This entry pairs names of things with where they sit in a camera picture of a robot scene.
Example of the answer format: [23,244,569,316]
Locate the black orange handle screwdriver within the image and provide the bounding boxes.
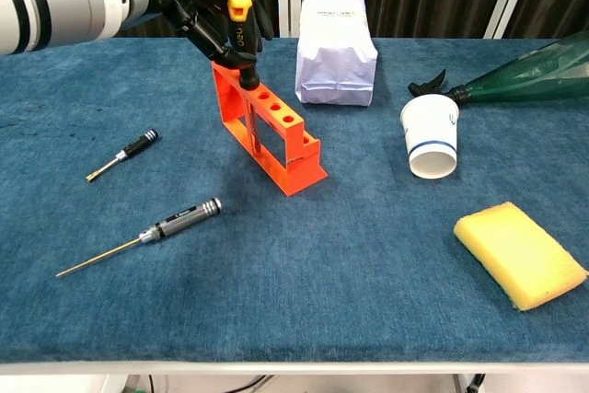
[227,0,264,154]

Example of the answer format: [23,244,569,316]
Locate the black floor cable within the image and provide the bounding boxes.
[146,374,273,393]

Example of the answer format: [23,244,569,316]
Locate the blue felt table cover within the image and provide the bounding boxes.
[0,37,589,364]

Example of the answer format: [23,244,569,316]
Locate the orange tool holder rack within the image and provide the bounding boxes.
[211,59,329,196]

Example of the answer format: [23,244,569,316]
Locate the yellow sponge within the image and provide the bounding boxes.
[453,201,589,312]

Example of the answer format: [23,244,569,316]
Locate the long grey handle precision screwdriver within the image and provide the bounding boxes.
[55,197,223,278]

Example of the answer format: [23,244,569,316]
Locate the white paper bag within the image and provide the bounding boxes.
[295,0,378,108]

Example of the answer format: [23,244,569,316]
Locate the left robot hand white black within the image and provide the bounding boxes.
[110,0,276,68]

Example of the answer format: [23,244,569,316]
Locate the short black handle nut driver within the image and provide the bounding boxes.
[86,129,160,182]

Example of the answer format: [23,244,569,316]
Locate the white paper cup blue stripe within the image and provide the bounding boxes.
[399,93,460,179]

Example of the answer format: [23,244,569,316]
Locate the green spray bottle black trigger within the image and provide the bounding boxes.
[407,29,589,107]

